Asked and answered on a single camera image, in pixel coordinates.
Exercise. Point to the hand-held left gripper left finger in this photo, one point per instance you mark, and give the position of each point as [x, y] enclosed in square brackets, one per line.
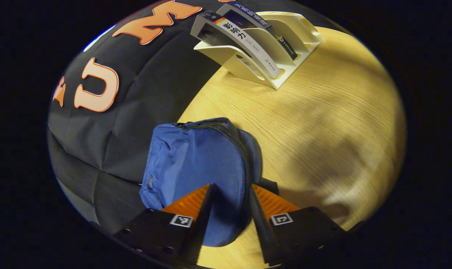
[203, 224]

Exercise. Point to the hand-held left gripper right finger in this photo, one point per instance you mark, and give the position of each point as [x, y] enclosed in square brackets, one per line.
[259, 228]

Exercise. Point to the blue schoolbag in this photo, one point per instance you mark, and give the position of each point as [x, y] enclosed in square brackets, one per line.
[196, 160]

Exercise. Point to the grey portrait cover book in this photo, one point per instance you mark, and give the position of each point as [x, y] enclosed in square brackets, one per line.
[248, 45]

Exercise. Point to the white bookshelf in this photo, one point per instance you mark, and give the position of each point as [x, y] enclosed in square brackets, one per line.
[304, 37]

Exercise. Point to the blue night scene book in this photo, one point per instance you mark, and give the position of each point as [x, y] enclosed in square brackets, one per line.
[248, 16]

